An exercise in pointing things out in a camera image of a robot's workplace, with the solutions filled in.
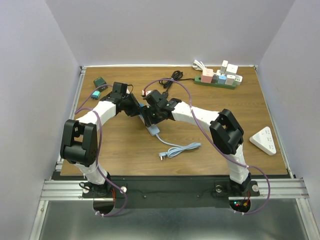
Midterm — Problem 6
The light blue power strip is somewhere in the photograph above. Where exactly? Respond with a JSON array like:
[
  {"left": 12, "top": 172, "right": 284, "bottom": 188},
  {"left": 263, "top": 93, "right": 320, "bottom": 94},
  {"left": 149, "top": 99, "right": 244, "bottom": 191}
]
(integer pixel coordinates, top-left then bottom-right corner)
[{"left": 146, "top": 124, "right": 202, "bottom": 161}]

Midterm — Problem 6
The teal usb charger plug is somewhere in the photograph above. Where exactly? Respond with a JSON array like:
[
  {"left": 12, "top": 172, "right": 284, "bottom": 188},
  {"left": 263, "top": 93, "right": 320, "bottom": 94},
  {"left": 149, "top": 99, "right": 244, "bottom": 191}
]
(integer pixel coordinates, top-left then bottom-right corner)
[{"left": 90, "top": 90, "right": 101, "bottom": 100}]

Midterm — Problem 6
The dark green charger plug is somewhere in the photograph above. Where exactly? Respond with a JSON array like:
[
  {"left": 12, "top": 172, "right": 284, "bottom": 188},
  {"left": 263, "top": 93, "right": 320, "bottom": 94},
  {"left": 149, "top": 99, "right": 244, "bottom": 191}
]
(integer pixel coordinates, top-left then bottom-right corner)
[{"left": 93, "top": 77, "right": 106, "bottom": 88}]

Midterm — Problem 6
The white triangular power strip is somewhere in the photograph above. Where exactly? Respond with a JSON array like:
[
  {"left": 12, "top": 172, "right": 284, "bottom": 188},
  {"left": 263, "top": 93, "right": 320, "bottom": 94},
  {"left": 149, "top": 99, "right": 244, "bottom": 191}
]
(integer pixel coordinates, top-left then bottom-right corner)
[{"left": 249, "top": 126, "right": 277, "bottom": 156}]

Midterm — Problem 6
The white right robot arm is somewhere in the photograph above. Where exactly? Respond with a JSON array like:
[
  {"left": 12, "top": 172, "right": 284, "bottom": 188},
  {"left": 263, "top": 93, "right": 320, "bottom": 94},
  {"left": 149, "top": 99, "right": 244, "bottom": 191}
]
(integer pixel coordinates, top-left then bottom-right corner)
[{"left": 142, "top": 90, "right": 250, "bottom": 195}]

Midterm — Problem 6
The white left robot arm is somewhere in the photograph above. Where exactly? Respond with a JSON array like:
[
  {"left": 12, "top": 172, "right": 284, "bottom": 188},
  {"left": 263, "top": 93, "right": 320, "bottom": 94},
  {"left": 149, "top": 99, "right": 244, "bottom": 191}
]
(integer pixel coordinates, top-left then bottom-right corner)
[{"left": 60, "top": 82, "right": 141, "bottom": 197}]

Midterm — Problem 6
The dark green power strip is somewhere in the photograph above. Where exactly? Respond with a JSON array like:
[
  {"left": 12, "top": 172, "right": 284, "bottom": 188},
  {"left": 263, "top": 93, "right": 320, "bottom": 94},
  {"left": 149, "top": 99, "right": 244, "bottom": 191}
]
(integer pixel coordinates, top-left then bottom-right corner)
[{"left": 193, "top": 75, "right": 237, "bottom": 90}]

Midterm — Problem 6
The pink cube adapter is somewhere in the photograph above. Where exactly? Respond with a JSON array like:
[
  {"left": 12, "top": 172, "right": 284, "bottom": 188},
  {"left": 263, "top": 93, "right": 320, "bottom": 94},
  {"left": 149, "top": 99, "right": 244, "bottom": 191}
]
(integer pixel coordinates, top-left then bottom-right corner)
[{"left": 200, "top": 68, "right": 214, "bottom": 84}]

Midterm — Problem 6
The light blue small adapter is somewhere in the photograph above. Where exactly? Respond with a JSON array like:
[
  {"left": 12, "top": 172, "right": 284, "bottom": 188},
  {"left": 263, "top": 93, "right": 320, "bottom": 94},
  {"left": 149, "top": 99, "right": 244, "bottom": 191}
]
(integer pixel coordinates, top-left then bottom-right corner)
[{"left": 217, "top": 75, "right": 227, "bottom": 85}]

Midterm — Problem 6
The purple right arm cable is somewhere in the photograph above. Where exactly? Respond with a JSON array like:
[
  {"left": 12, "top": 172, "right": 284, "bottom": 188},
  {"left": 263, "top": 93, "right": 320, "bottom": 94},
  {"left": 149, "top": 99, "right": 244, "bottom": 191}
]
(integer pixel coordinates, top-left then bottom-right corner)
[{"left": 142, "top": 77, "right": 271, "bottom": 216}]

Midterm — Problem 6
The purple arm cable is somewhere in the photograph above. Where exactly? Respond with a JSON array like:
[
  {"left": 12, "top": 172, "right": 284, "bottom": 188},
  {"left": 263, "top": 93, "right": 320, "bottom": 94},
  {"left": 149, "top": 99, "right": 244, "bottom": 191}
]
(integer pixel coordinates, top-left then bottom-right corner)
[
  {"left": 74, "top": 83, "right": 128, "bottom": 218},
  {"left": 142, "top": 77, "right": 271, "bottom": 216}
]

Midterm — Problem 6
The black power cable with plug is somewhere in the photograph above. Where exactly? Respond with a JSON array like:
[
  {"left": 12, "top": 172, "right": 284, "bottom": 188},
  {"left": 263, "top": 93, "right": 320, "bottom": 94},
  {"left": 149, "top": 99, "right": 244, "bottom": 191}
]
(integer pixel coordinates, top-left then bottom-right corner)
[{"left": 162, "top": 70, "right": 196, "bottom": 97}]

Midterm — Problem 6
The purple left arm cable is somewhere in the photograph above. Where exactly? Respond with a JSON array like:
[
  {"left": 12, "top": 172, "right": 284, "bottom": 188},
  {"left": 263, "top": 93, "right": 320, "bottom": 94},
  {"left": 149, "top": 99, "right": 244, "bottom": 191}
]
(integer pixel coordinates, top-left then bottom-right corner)
[{"left": 74, "top": 83, "right": 128, "bottom": 218}]

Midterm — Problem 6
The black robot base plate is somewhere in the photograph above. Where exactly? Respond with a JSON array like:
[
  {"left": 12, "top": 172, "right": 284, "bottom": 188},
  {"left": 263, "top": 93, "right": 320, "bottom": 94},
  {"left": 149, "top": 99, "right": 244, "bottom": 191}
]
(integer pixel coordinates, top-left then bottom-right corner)
[{"left": 79, "top": 175, "right": 260, "bottom": 214}]

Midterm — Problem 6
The aluminium left side rail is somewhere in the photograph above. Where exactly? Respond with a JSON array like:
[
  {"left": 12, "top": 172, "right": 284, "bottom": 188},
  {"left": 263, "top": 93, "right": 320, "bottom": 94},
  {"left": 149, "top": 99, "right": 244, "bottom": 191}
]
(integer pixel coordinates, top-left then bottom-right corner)
[{"left": 55, "top": 66, "right": 87, "bottom": 173}]

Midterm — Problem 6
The aluminium rail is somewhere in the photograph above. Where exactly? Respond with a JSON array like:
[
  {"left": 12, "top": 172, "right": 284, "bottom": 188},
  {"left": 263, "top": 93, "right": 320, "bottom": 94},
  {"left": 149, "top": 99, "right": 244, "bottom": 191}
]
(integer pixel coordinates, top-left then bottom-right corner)
[
  {"left": 55, "top": 66, "right": 87, "bottom": 173},
  {"left": 40, "top": 178, "right": 310, "bottom": 201}
]

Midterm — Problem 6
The aluminium front rail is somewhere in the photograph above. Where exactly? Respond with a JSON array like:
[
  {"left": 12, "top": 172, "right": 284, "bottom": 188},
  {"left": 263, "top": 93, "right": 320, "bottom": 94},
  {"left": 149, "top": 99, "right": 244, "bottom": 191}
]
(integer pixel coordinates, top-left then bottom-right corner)
[{"left": 40, "top": 178, "right": 310, "bottom": 201}]

